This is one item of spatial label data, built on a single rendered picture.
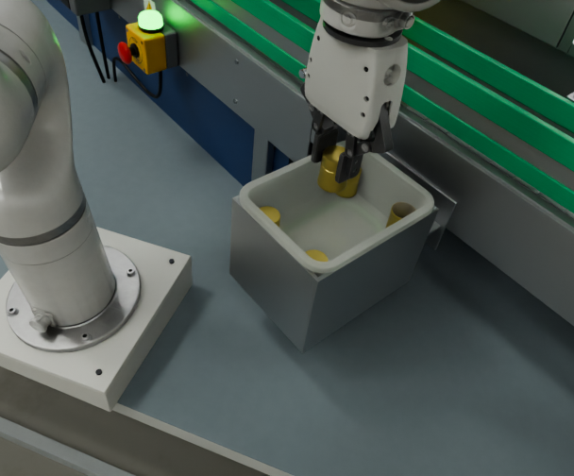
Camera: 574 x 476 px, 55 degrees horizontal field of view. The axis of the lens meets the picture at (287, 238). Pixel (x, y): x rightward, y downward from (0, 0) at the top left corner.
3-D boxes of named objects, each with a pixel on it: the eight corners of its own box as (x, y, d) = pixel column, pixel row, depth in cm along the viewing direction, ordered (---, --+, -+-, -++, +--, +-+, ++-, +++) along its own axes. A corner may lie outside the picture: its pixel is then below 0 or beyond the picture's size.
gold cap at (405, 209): (412, 223, 73) (403, 246, 76) (420, 208, 75) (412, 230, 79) (387, 212, 74) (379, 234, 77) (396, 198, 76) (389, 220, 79)
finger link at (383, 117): (410, 136, 53) (379, 159, 58) (371, 67, 53) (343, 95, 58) (401, 140, 52) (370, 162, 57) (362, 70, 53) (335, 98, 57)
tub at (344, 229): (426, 246, 79) (444, 201, 73) (310, 320, 68) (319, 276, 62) (344, 178, 87) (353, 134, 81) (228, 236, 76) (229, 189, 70)
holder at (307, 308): (431, 265, 87) (464, 194, 76) (302, 353, 74) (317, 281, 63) (357, 204, 96) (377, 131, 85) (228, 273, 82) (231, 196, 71)
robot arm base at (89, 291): (95, 371, 73) (54, 290, 59) (-22, 328, 77) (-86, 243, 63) (163, 266, 85) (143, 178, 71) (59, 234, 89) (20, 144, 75)
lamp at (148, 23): (168, 30, 101) (167, 14, 99) (146, 36, 99) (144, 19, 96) (155, 20, 103) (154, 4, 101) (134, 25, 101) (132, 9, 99)
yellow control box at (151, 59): (179, 68, 106) (177, 31, 101) (144, 78, 102) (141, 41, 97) (160, 52, 109) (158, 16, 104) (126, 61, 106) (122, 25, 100)
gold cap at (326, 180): (330, 196, 64) (336, 167, 60) (311, 179, 65) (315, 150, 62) (352, 186, 65) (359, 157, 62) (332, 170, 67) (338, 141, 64)
